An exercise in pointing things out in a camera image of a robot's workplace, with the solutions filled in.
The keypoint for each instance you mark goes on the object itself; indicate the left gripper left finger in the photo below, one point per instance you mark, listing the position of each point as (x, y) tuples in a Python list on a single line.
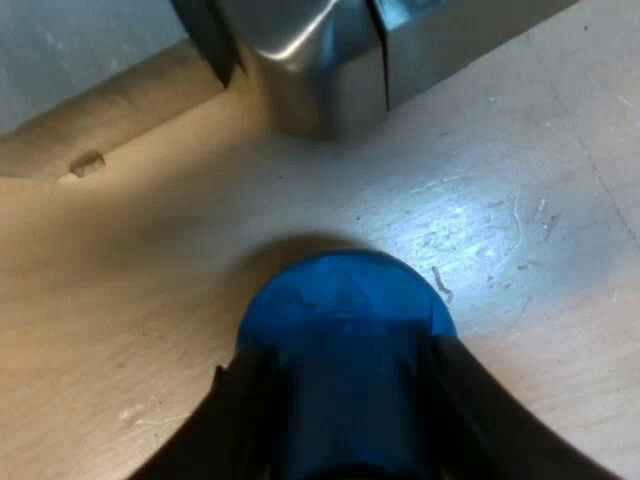
[(215, 430)]

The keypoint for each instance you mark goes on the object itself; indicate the steel espresso machine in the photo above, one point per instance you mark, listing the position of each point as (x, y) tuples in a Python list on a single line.
[(305, 60)]

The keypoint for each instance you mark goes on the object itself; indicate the metal block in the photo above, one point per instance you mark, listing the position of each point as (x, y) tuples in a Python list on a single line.
[(450, 40)]

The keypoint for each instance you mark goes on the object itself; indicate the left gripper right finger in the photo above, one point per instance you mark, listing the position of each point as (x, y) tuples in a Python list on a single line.
[(480, 415)]

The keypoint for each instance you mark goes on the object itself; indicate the bright blue tamper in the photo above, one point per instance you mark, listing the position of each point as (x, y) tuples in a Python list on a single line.
[(345, 350)]

